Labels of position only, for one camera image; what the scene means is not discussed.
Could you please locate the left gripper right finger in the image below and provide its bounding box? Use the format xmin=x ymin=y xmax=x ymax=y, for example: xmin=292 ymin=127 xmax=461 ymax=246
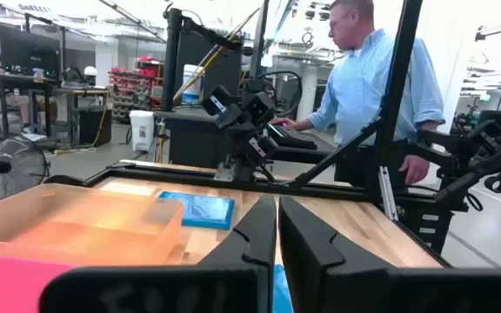
xmin=278 ymin=195 xmax=501 ymax=313

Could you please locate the black keyboard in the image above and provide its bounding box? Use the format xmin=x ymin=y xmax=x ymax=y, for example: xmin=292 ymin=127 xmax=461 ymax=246
xmin=266 ymin=123 xmax=319 ymax=151

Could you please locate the black cable loop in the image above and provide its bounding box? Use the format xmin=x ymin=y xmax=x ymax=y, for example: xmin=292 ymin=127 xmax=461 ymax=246
xmin=257 ymin=70 xmax=304 ymax=118

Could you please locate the black desk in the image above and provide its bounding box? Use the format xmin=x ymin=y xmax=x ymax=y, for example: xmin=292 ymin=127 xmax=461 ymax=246
xmin=0 ymin=64 xmax=60 ymax=140

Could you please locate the orange translucent plastic bin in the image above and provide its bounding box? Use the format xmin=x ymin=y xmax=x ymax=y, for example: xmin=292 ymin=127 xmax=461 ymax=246
xmin=0 ymin=183 xmax=185 ymax=267

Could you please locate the white plastic bucket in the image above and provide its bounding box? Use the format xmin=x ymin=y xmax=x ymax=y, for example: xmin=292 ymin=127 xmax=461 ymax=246
xmin=129 ymin=110 xmax=156 ymax=153

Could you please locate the black stand pole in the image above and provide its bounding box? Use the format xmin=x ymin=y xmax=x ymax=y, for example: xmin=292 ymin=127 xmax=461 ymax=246
xmin=162 ymin=3 xmax=243 ymax=112

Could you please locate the red storage bin shelf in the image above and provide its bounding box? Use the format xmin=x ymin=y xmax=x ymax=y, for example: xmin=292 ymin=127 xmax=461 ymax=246
xmin=108 ymin=56 xmax=164 ymax=125

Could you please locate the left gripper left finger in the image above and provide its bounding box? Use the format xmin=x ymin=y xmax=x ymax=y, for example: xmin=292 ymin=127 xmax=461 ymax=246
xmin=38 ymin=194 xmax=277 ymax=313

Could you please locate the black floor fan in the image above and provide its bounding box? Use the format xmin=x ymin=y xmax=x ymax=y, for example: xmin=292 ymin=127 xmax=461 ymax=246
xmin=0 ymin=131 xmax=51 ymax=210

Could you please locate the black cabinet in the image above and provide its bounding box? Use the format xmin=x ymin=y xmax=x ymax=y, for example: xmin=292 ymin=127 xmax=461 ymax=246
xmin=154 ymin=110 xmax=234 ymax=170

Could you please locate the silver metal bracket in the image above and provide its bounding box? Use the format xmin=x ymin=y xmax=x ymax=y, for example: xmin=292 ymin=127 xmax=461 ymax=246
xmin=378 ymin=166 xmax=400 ymax=222

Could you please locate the person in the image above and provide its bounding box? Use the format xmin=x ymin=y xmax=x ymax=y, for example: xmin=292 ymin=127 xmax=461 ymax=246
xmin=271 ymin=0 xmax=447 ymax=186

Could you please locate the pink translucent plastic bin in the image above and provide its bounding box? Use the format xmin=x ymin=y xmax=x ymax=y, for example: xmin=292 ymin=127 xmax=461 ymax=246
xmin=0 ymin=250 xmax=76 ymax=313

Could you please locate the blue jewel case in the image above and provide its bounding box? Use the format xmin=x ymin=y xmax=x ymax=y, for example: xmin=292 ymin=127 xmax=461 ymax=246
xmin=272 ymin=263 xmax=294 ymax=313
xmin=158 ymin=190 xmax=237 ymax=230

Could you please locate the black metal rig frame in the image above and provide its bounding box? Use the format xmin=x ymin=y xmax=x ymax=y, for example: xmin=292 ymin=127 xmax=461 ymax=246
xmin=43 ymin=0 xmax=456 ymax=257

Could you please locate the black computer monitor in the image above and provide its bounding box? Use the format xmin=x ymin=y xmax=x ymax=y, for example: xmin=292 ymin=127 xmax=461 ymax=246
xmin=0 ymin=24 xmax=63 ymax=77

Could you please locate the white and blue container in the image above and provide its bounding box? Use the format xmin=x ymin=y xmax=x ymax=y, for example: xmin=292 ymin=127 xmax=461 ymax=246
xmin=183 ymin=63 xmax=204 ymax=106

